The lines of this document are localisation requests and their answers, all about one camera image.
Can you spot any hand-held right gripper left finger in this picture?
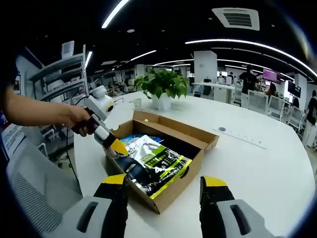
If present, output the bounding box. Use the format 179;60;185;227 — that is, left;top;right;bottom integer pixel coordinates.
43;173;129;238

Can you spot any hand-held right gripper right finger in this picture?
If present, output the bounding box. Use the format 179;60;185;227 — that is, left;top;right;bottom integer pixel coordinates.
199;175;285;238

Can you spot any blue soft wet wipes pack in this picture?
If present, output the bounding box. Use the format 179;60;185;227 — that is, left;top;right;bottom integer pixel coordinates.
121;133;159;149

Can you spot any brown cardboard shoe box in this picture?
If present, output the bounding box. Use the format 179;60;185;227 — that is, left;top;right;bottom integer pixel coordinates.
103;110;220;215

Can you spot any black green printed pouch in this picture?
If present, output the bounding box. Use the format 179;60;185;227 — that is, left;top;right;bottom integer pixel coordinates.
125;135;193;199

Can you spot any person's left hand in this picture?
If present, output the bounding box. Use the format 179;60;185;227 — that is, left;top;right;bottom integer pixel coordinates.
63;105;96;137

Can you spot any dark blue pouch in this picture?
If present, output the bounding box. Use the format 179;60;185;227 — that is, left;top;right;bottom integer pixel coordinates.
115;152;149;185

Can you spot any grey metal shelf rack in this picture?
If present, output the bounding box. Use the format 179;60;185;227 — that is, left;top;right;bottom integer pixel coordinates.
29;44;87;105

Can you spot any green potted plant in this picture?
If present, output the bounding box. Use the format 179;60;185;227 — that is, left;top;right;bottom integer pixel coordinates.
133;68;189;112

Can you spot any grey mesh office chair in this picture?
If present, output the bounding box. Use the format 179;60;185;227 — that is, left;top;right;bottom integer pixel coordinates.
6;141;84;235

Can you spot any white table socket strip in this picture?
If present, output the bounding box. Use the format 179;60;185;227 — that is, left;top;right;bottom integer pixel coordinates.
212;126;267;150

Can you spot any white office desk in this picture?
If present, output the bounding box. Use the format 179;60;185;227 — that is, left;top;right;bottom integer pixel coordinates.
192;83;236;104

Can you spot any row of white office chairs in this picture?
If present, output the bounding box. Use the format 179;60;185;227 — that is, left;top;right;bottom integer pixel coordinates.
241;89;308;129

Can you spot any curved ceiling light strip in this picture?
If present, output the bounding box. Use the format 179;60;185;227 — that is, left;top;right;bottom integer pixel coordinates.
185;39;317;78

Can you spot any ceiling air conditioner vent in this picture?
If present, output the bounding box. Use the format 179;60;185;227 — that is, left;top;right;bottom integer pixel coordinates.
211;7;260;31

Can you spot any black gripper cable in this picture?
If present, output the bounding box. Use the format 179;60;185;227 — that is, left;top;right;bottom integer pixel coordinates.
65;126;80;183

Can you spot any dark wall screen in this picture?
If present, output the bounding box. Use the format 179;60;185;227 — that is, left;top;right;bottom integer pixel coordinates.
287;80;302;98

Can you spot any purple wall screen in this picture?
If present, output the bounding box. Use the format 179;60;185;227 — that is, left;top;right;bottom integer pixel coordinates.
263;68;282;84

